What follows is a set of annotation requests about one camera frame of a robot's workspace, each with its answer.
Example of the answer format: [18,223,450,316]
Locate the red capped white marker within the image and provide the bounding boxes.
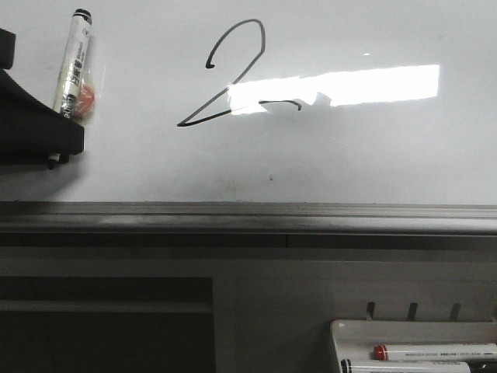
[373,343,496,361]

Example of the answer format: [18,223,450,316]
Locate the white plastic marker tray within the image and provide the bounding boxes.
[330,319,496,372]

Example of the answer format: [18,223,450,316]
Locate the grey aluminium whiteboard ledge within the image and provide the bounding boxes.
[1,201,496,235]

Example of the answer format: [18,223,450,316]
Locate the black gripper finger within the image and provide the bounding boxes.
[1,29,84,165]

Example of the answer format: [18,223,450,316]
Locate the dark metal hook left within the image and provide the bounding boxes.
[366,302,376,321]

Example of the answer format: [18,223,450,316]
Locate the dark metal hook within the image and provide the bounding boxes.
[366,302,376,321]
[449,303,461,322]
[407,302,418,322]

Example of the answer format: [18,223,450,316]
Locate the black capped white marker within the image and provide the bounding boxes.
[340,359,471,373]

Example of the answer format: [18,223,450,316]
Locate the white glossy whiteboard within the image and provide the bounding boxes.
[1,1,496,205]

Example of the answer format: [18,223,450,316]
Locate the dark metal hook middle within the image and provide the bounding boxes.
[407,302,418,322]

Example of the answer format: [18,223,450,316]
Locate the red magnet taped to marker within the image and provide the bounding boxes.
[74,64,100,120]

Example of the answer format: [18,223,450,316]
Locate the white black whiteboard marker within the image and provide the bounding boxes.
[53,9,92,120]

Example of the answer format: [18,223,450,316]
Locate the dark metal hook right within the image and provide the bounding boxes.
[449,303,461,322]

